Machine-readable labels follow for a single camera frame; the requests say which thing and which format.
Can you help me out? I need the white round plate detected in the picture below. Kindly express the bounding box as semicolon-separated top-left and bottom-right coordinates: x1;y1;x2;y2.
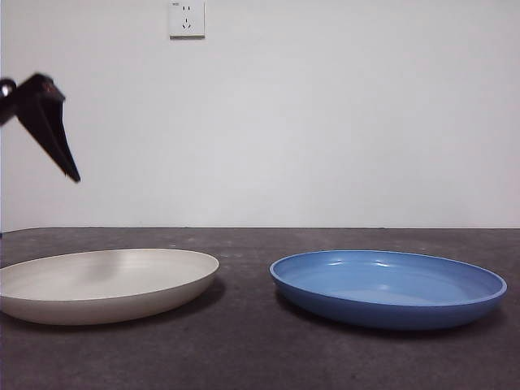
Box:
0;247;220;327

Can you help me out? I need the blue round plate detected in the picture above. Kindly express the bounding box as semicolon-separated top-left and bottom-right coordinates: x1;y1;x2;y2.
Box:
268;249;509;331

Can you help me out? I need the white wall socket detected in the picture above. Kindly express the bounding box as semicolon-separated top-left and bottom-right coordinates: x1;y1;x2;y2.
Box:
169;0;206;41

